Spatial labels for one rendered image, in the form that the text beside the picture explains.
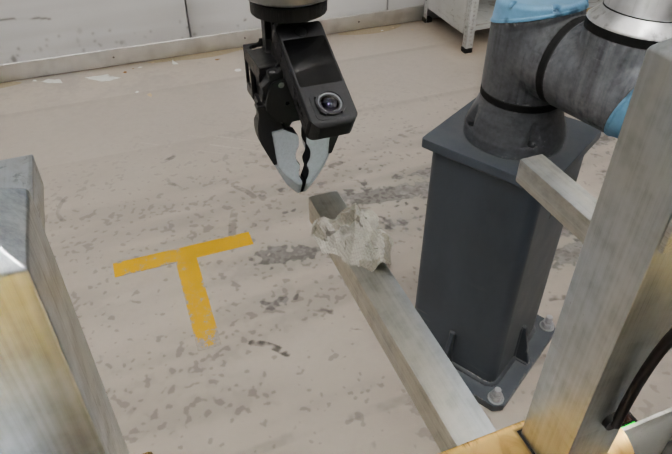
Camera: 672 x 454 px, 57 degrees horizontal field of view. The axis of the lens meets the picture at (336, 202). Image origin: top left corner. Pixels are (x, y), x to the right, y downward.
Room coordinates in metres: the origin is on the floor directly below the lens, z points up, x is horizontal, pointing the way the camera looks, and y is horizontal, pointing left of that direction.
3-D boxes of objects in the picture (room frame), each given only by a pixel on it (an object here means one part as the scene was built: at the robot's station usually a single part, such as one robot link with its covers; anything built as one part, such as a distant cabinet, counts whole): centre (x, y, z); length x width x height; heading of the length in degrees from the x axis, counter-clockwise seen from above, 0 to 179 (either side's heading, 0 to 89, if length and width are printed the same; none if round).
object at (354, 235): (0.41, -0.01, 0.87); 0.09 x 0.07 x 0.02; 22
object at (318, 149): (0.57, 0.03, 0.86); 0.06 x 0.03 x 0.09; 21
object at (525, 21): (1.01, -0.35, 0.79); 0.17 x 0.15 x 0.18; 33
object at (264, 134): (0.53, 0.06, 0.91); 0.05 x 0.02 x 0.09; 111
